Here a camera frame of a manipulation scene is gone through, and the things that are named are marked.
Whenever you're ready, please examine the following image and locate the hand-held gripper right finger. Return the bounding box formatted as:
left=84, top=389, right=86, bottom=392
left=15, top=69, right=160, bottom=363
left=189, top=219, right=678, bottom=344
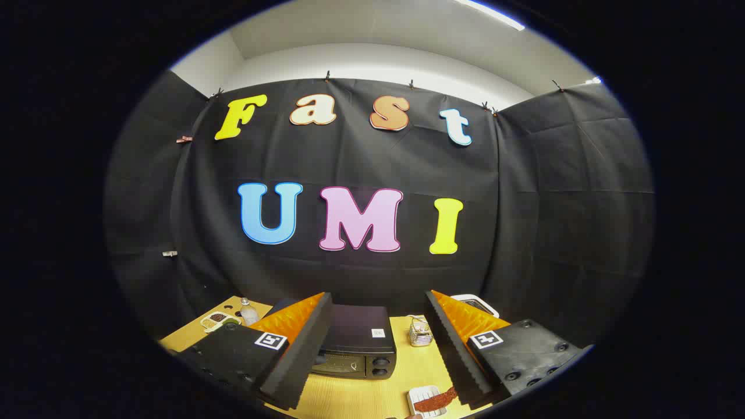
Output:
left=425, top=290, right=583, bottom=408

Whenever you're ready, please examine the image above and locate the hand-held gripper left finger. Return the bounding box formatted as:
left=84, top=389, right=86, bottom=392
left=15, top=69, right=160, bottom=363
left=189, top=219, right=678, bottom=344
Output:
left=175, top=292, right=335, bottom=411

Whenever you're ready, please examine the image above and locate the black toaster oven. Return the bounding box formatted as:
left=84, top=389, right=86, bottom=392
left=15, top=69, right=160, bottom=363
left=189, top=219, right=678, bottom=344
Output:
left=265, top=299, right=398, bottom=381

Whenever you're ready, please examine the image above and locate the brown cooked meat piece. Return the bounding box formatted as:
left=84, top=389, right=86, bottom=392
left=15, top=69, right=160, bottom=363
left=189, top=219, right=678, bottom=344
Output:
left=414, top=387, right=459, bottom=413

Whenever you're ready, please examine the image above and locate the white bread toaster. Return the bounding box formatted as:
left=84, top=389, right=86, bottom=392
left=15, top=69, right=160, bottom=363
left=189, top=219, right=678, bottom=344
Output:
left=451, top=294, right=495, bottom=318

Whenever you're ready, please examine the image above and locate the white ribbed tray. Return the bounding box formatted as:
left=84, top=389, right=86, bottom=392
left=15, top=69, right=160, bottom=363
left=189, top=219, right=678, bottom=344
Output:
left=407, top=385, right=448, bottom=418

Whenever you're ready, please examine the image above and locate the white divided spice dish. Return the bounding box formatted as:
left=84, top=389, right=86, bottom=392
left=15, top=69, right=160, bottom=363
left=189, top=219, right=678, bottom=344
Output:
left=200, top=312, right=240, bottom=333

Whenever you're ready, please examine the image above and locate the black backdrop cloth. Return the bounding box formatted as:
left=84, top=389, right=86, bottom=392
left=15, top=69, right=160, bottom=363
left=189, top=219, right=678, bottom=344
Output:
left=105, top=70, right=655, bottom=350

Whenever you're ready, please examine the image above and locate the metal wire basket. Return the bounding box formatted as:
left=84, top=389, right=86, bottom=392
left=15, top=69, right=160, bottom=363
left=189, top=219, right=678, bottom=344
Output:
left=409, top=316, right=434, bottom=347

